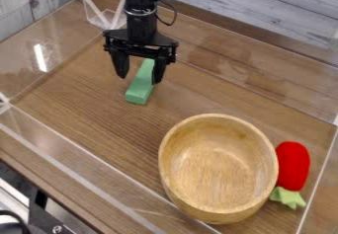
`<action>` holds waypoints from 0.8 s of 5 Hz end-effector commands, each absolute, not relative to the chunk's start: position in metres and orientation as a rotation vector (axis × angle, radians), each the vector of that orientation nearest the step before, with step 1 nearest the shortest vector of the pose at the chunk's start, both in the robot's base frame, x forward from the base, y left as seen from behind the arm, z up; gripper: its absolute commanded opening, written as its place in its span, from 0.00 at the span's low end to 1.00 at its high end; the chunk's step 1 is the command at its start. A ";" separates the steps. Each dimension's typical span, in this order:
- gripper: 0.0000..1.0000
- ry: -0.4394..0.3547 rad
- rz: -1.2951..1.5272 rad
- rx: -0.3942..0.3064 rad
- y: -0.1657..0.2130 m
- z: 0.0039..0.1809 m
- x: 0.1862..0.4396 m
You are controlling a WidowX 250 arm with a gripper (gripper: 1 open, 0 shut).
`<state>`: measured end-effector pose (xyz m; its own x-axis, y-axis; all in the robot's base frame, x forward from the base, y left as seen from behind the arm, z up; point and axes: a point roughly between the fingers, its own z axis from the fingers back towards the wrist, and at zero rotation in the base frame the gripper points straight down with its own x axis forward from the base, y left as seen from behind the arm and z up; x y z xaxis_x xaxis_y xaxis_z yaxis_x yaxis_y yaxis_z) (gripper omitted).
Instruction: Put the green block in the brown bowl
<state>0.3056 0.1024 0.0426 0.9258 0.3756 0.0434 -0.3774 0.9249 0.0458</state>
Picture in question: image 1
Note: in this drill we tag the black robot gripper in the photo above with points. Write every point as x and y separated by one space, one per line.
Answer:
141 40

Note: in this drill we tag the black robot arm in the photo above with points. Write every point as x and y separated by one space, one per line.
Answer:
143 8

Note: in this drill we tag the red plush strawberry toy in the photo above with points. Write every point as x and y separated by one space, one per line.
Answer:
294 167

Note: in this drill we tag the brown wooden bowl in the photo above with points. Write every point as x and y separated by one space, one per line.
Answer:
218 167

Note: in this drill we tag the clear acrylic corner bracket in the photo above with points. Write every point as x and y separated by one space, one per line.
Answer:
107 19

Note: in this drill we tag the black metal table bracket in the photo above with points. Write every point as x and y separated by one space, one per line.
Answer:
40 218

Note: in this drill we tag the green rectangular block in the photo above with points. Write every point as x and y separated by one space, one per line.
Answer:
141 88

